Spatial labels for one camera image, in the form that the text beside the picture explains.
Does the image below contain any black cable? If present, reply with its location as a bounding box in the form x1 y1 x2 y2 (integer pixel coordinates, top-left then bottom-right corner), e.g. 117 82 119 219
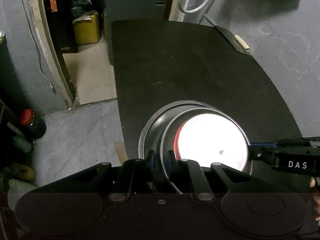
19 0 57 94

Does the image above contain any dark cabinet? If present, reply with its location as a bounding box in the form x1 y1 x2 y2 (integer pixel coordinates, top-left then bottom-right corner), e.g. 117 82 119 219
105 0 175 21

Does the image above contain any person's right hand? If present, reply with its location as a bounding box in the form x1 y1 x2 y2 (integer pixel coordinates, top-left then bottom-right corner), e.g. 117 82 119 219
309 176 320 222

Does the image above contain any cream door frame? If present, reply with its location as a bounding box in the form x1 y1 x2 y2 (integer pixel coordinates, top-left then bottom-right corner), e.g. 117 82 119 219
27 0 75 105

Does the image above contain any pale green container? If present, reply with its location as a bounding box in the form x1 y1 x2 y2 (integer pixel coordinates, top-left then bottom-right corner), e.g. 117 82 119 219
7 179 38 205

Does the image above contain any dark wooden door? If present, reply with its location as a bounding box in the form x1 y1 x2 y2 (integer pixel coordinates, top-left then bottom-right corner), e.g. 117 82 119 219
41 0 77 53

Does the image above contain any yellow container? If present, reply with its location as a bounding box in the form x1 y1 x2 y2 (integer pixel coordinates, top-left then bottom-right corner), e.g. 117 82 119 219
73 14 100 45

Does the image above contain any steel plate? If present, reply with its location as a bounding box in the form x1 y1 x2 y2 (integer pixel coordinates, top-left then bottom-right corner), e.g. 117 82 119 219
138 100 215 195

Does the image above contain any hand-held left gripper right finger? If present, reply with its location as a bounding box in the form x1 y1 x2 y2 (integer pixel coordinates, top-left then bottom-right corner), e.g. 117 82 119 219
166 149 253 203

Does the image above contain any cardboard sheet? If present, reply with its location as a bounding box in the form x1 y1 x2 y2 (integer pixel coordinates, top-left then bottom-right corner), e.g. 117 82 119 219
62 36 118 105

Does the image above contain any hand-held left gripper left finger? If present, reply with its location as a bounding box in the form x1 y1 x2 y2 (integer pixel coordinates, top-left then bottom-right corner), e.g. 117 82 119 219
41 149 157 203

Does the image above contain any steel bowl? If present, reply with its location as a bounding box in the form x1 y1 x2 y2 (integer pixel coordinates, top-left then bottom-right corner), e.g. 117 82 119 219
160 107 252 178

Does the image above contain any green bottle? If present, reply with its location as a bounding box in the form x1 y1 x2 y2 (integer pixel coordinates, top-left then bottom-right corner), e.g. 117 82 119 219
12 135 34 153

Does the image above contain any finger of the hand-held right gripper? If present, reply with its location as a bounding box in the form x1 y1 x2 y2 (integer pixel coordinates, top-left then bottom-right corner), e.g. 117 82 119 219
251 147 278 167
250 137 320 148

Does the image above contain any black plastic bag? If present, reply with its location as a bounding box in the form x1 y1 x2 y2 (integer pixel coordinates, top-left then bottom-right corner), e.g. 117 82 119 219
69 0 100 20

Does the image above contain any dark jar with red lid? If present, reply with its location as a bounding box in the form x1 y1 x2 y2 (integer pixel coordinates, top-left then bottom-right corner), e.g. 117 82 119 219
19 109 47 140

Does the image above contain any white ceramic bowl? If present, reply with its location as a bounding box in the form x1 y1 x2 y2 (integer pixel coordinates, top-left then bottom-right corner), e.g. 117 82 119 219
174 126 187 160
178 114 249 172

